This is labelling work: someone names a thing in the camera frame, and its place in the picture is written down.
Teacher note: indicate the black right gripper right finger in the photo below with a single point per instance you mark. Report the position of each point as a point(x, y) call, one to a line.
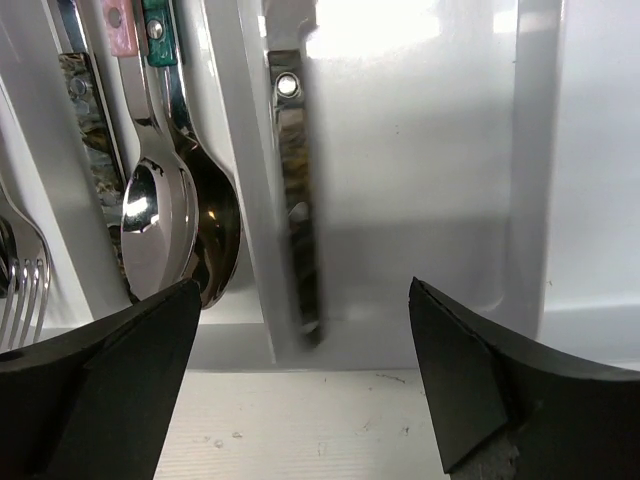
point(504, 406)

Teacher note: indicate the green handle fork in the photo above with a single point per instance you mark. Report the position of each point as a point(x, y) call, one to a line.
point(24, 309)

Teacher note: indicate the white cutlery tray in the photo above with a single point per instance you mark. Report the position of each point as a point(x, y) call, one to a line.
point(489, 148)

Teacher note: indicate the green handle spoon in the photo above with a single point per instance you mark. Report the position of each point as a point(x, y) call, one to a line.
point(215, 254)

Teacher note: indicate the pink handle spoon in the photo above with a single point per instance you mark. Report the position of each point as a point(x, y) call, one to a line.
point(159, 221)

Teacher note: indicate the dark marbled handle knife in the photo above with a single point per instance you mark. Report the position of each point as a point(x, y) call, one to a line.
point(287, 23)

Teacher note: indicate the dark marbled handle spoon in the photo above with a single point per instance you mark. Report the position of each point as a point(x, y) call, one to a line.
point(85, 91)

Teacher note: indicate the dark marbled handle fork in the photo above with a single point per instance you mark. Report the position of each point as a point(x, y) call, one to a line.
point(8, 256)

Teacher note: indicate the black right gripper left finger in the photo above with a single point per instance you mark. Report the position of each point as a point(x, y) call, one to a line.
point(96, 402)

